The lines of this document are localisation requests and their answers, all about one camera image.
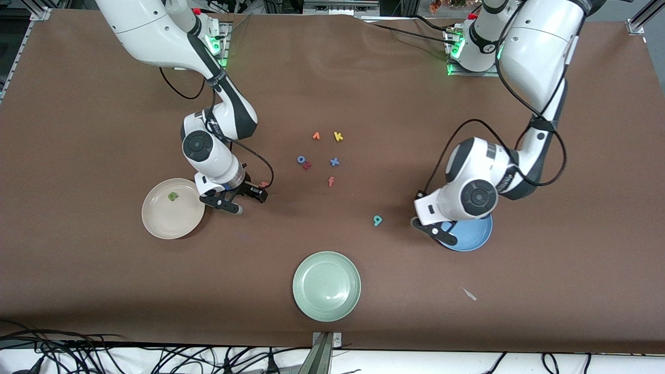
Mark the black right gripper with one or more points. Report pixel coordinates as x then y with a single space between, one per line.
250 189

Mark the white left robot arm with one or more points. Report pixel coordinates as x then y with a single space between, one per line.
540 52

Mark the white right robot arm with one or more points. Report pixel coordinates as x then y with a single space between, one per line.
156 31

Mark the beige brown plate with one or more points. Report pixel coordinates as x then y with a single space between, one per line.
173 218

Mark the pale green plate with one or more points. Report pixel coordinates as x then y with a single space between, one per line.
327 286

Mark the brown table cover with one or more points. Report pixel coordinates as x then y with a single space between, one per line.
332 93

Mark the blue plate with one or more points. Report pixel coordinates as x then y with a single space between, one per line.
473 236

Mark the small white paper scrap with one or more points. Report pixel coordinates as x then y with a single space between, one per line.
469 294

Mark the dried reddish flowers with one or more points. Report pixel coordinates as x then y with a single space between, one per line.
435 6

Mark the aluminium corner profile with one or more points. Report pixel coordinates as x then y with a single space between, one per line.
21 47
636 23

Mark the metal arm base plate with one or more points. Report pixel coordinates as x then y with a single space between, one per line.
467 73
224 57

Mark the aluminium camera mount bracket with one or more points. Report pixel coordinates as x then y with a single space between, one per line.
322 358

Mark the aluminium frame bar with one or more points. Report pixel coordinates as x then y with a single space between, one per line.
340 7

